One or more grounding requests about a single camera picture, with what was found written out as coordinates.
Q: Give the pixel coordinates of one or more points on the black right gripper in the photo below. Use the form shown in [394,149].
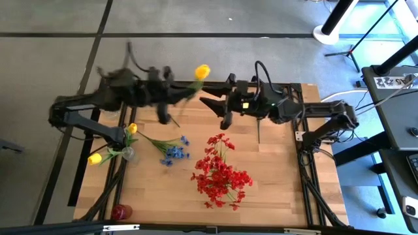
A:
[243,106]

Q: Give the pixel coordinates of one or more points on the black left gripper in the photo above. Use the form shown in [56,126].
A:
[156,94]

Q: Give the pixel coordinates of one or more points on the blue artificial flower bunch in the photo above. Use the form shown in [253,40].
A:
[173,151]

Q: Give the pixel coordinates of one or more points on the red artificial flower bunch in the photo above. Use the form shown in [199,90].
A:
[218,176]

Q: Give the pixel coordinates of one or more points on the clear ribbed glass vase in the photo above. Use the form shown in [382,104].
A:
[128,154]

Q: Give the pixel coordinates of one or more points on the small red vase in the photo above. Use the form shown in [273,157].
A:
[121,212]

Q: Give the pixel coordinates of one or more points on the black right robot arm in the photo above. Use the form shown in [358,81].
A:
[326,109]

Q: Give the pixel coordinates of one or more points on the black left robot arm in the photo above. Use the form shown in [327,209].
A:
[91,127]

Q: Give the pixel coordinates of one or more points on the long black side board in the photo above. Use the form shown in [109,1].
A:
[81,169]

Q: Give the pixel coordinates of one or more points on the floor stand with round base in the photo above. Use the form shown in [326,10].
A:
[326,35]

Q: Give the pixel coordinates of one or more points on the black tripod stand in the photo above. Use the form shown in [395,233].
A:
[351,52]

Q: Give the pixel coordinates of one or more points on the white printed paper label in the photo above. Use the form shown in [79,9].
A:
[392,82]

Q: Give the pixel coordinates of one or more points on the grey floor object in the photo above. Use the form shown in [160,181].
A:
[11,146]

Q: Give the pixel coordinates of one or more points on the black side desk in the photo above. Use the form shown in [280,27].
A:
[395,111]

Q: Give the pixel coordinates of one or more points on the black slanted pole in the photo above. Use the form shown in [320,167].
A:
[396,57]

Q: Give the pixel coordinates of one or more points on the black bar with silver brackets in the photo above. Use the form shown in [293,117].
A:
[49,228]

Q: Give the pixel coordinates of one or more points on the black caster wheel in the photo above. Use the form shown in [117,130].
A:
[381,213]

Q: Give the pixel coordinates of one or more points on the black keyboard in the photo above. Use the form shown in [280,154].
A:
[413,166]

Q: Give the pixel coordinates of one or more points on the smartphone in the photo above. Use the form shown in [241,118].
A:
[411,207]

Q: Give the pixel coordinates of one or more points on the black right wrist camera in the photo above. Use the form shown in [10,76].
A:
[242,87]

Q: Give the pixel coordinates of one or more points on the black aluminium table frame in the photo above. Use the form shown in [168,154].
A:
[307,182]

